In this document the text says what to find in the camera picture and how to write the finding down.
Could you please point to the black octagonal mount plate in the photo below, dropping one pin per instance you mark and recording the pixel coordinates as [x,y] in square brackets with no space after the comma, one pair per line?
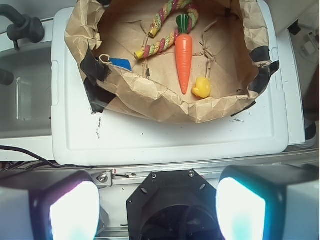
[176,205]

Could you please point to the blue sponge piece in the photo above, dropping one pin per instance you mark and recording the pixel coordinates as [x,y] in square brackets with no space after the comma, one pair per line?
[122,63]

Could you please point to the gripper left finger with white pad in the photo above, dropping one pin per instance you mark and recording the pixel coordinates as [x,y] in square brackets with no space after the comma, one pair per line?
[48,205]

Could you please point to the grey toy sink faucet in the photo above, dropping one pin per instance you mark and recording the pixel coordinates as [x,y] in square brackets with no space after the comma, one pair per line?
[23,26]

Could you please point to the brown paper bag basket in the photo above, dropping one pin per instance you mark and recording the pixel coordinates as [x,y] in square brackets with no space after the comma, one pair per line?
[230,49]

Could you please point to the yellow rubber duck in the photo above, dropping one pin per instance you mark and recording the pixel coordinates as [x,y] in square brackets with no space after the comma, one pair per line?
[202,88]

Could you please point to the white plastic cooler lid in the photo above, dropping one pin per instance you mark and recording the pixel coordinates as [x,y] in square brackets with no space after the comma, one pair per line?
[109,138]

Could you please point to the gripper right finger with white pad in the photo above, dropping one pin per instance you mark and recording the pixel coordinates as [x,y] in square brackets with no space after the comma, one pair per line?
[269,202]

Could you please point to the orange plastic carrot toy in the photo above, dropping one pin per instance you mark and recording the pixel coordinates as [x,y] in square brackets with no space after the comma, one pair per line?
[183,52]

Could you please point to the aluminium extrusion rail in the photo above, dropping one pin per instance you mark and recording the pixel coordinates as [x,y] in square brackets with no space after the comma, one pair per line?
[210,170]

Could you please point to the multicolour braided rope toy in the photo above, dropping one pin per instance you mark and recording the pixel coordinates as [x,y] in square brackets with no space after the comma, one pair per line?
[174,19]

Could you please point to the white toy sink basin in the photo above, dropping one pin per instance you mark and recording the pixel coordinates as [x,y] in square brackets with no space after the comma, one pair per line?
[26,99]

